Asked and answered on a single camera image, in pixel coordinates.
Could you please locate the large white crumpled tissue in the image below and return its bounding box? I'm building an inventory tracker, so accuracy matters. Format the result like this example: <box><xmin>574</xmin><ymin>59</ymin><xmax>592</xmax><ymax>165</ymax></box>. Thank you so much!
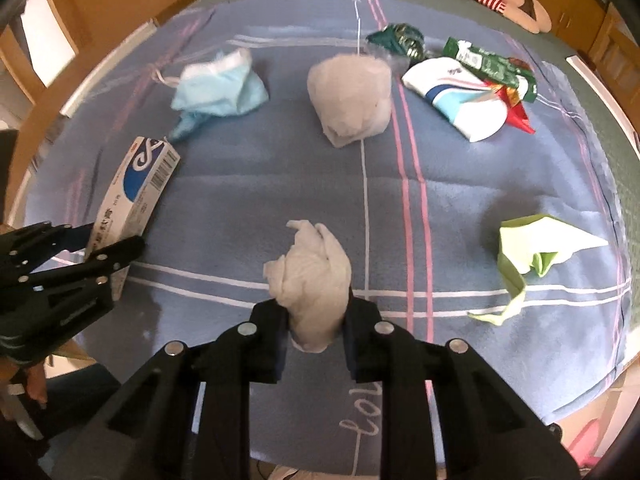
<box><xmin>307</xmin><ymin>54</ymin><xmax>392</xmax><ymax>148</ymax></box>

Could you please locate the light blue face mask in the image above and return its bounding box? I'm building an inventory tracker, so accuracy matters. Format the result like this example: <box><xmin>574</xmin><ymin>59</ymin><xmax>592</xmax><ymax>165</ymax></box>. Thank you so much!
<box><xmin>153</xmin><ymin>48</ymin><xmax>269</xmax><ymax>144</ymax></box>

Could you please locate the white blue medicine box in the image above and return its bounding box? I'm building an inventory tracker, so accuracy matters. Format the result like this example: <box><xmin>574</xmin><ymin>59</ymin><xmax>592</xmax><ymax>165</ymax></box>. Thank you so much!
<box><xmin>81</xmin><ymin>135</ymin><xmax>182</xmax><ymax>302</ymax></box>

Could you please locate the dark green foil wrapper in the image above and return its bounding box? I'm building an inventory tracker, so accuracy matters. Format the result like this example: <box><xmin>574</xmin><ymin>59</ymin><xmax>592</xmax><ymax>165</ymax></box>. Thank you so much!
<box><xmin>367</xmin><ymin>23</ymin><xmax>428</xmax><ymax>63</ymax></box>

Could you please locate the blue striped blanket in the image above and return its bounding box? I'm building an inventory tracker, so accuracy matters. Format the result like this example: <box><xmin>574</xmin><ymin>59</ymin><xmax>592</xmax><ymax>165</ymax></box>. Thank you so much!
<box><xmin>22</xmin><ymin>0</ymin><xmax>634</xmax><ymax>476</ymax></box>

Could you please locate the red snack wrapper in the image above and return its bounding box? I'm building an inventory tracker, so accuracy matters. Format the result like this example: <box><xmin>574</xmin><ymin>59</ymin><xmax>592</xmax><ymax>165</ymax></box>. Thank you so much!
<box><xmin>488</xmin><ymin>82</ymin><xmax>535</xmax><ymax>134</ymax></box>

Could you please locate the white paper cup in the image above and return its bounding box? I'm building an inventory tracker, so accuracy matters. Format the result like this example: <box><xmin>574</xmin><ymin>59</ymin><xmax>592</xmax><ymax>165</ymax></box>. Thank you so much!
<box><xmin>401</xmin><ymin>58</ymin><xmax>508</xmax><ymax>143</ymax></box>

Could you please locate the small white tissue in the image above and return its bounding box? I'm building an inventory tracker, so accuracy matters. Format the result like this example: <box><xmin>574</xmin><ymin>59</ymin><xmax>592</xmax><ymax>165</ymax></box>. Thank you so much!
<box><xmin>264</xmin><ymin>220</ymin><xmax>352</xmax><ymax>353</ymax></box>

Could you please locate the green paper scrap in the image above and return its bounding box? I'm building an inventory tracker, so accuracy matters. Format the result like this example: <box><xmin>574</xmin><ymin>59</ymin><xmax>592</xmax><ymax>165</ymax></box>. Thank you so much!
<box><xmin>468</xmin><ymin>214</ymin><xmax>608</xmax><ymax>326</ymax></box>

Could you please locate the person's left hand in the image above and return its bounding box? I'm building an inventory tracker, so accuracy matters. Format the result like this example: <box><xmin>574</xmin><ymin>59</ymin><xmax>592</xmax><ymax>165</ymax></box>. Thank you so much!
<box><xmin>24</xmin><ymin>362</ymin><xmax>48</xmax><ymax>408</ymax></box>

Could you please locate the green snack wrapper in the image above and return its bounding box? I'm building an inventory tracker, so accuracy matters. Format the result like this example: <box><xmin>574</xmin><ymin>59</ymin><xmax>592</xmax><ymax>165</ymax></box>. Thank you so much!
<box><xmin>442</xmin><ymin>37</ymin><xmax>538</xmax><ymax>104</ymax></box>

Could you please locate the wooden bed frame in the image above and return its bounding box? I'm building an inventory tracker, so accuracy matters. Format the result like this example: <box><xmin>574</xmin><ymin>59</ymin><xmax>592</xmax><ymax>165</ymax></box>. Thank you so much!
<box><xmin>0</xmin><ymin>0</ymin><xmax>640</xmax><ymax>221</ymax></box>

